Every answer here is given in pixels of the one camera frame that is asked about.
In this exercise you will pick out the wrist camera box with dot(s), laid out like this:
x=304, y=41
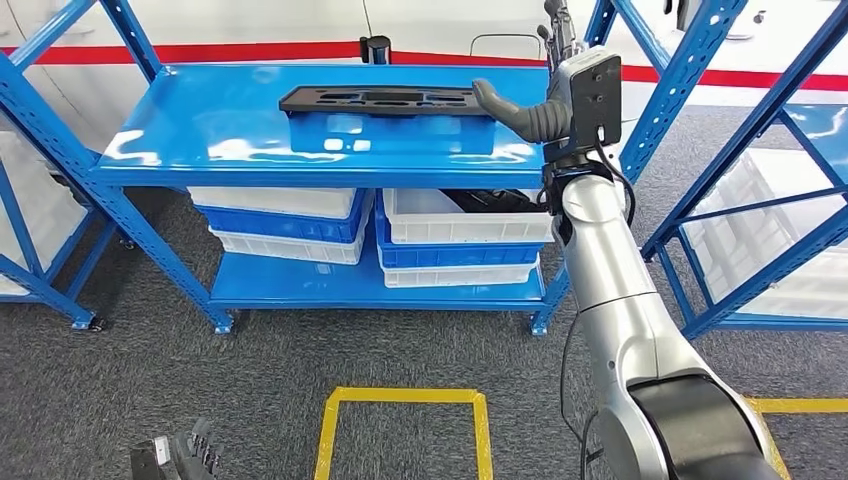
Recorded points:
x=149, y=460
x=596, y=99

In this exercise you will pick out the white plastic crate stack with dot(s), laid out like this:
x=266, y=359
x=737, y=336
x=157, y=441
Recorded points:
x=748, y=245
x=60, y=218

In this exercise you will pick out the blue plastic bin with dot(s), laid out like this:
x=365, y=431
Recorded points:
x=457, y=256
x=278, y=228

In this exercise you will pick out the black ribbed plastic part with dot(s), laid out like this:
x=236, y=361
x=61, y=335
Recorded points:
x=490, y=201

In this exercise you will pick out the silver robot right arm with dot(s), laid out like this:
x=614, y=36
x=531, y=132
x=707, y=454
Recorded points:
x=609, y=265

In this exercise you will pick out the long black plastic part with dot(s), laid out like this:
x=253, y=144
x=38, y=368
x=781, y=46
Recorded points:
x=298, y=100

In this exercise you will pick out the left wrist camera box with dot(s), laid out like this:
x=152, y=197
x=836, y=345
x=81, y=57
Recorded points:
x=149, y=460

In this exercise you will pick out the black cylindrical post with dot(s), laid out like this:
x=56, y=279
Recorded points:
x=376, y=50

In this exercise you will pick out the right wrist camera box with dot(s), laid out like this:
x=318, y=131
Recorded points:
x=596, y=99

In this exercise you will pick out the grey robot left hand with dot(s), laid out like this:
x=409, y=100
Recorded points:
x=199, y=454

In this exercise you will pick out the blue metal shelf rack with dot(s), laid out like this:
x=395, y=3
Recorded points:
x=762, y=286
x=46, y=291
x=218, y=126

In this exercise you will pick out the yellow floor tape square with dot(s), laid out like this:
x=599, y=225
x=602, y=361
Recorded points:
x=808, y=405
x=397, y=395

